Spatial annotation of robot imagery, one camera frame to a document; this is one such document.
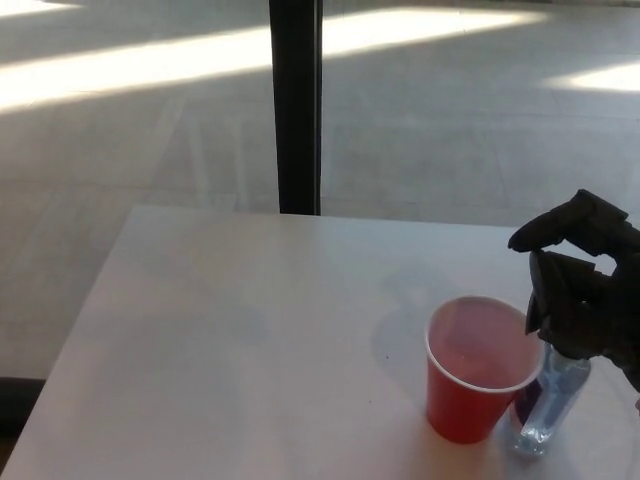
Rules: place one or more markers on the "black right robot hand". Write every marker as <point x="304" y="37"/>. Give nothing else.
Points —
<point x="575" y="305"/>

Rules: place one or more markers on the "clear soap pump bottle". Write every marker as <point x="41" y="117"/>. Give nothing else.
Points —
<point x="552" y="395"/>

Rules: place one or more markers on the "red plastic cup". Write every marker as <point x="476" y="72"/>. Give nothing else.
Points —
<point x="457" y="412"/>

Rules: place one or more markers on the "black vertical window post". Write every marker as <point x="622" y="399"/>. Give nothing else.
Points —
<point x="296" y="105"/>

